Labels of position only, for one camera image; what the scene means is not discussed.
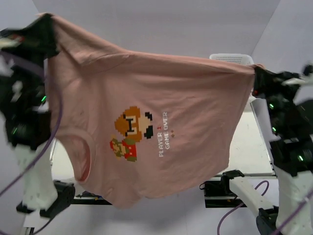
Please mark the pink printed t shirt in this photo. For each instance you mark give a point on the pink printed t shirt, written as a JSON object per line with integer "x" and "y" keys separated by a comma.
{"x": 139, "y": 124}

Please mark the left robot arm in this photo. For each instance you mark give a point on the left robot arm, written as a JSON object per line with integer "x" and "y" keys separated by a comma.
{"x": 24, "y": 105}

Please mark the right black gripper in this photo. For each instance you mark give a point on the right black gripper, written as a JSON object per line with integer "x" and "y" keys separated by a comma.
{"x": 265, "y": 80}

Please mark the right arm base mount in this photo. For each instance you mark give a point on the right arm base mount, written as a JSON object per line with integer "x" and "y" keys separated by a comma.
{"x": 216, "y": 197}

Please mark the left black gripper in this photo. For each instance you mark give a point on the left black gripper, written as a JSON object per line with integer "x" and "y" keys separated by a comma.
{"x": 41, "y": 35}

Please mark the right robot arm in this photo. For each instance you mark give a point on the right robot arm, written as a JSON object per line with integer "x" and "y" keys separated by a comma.
{"x": 292, "y": 156}

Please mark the white plastic basket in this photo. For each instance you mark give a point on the white plastic basket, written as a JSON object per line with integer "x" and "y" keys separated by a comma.
{"x": 241, "y": 59}

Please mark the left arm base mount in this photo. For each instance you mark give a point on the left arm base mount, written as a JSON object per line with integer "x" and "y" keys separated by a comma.
{"x": 87, "y": 198}

